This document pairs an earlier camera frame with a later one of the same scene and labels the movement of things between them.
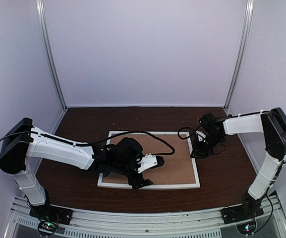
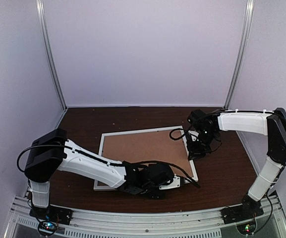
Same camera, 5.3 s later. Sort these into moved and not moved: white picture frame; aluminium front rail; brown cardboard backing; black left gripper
Moved: black left gripper; white picture frame
Not moved: brown cardboard backing; aluminium front rail
